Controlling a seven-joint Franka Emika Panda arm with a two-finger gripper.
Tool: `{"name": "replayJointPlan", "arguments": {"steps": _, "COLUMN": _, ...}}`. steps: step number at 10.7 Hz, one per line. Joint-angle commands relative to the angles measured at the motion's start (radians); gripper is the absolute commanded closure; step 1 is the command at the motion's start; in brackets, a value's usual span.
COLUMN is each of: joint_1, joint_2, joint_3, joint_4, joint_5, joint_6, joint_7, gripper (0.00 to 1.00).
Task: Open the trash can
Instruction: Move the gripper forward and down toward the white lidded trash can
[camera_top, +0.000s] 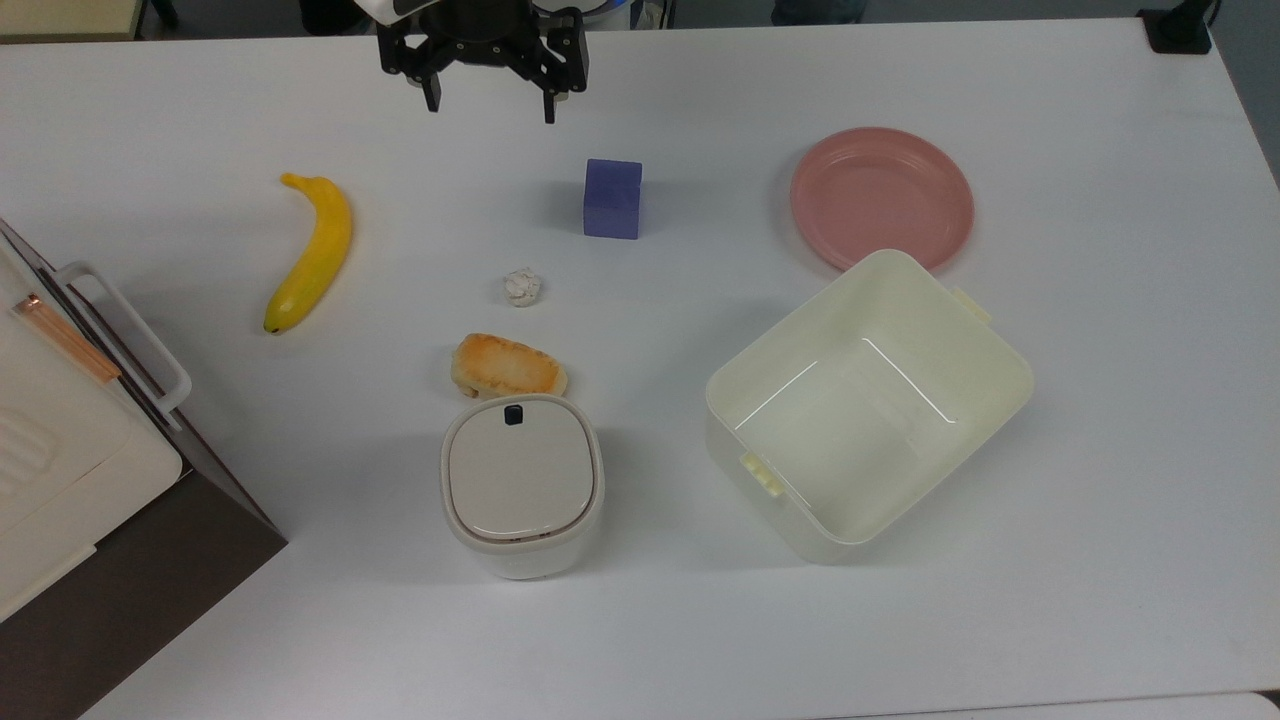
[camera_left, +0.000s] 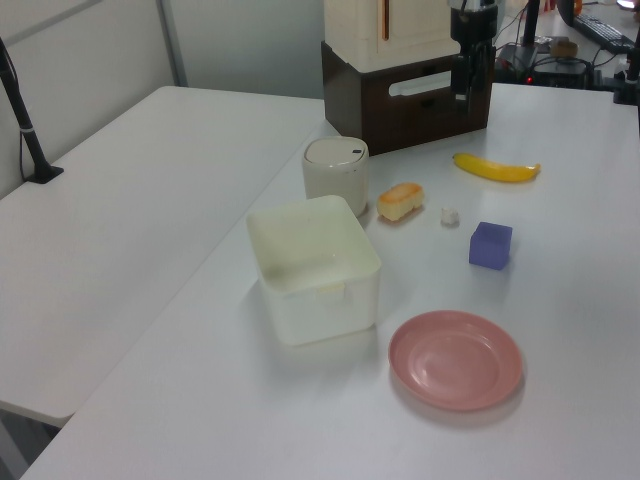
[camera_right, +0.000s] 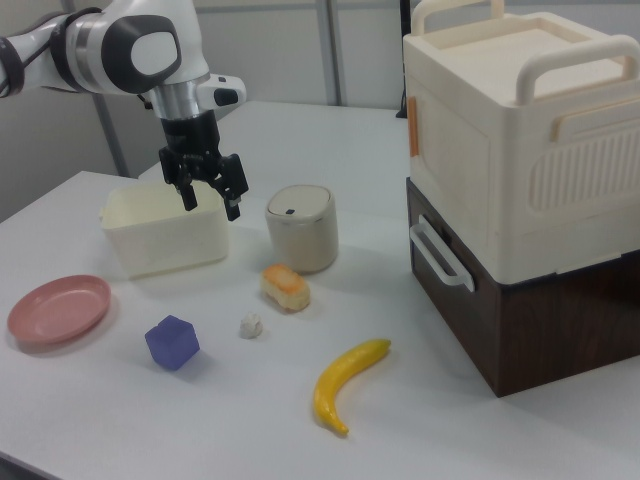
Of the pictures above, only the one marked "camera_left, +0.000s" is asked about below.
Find black electronics box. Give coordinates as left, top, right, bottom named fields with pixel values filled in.
left=493, top=41, right=590, bottom=89

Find orange toy bread loaf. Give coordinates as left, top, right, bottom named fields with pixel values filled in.
left=375, top=182, right=426, bottom=224

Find yellow banana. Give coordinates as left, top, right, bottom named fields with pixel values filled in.
left=451, top=151, right=543, bottom=185

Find black camera stand pole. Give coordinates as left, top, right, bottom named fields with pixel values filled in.
left=0, top=35, right=66, bottom=186

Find pink plastic plate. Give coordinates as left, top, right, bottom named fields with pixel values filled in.
left=388, top=309, right=527, bottom=413

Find black Franka gripper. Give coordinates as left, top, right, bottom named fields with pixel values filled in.
left=449, top=5, right=500, bottom=112

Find black computer keyboard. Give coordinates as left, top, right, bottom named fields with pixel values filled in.
left=573, top=11, right=637, bottom=50

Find black upright stand pole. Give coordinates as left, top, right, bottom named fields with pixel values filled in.
left=519, top=0, right=545, bottom=49

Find dark brown drawer cabinet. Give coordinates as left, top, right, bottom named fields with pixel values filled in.
left=320, top=39, right=494, bottom=157

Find white lidded trash can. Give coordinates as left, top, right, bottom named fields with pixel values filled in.
left=301, top=135, right=372, bottom=218

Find black table clamp stand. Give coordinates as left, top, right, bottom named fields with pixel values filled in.
left=612, top=43, right=640, bottom=107

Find cream toy refrigerator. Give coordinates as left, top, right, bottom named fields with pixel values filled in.
left=323, top=0, right=462, bottom=74

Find purple cube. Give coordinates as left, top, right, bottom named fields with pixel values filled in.
left=468, top=220, right=514, bottom=272

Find small brown cardboard box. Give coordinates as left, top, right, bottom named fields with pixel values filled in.
left=548, top=39, right=580, bottom=59

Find white square plastic container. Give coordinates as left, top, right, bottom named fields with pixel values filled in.
left=245, top=194, right=383, bottom=348

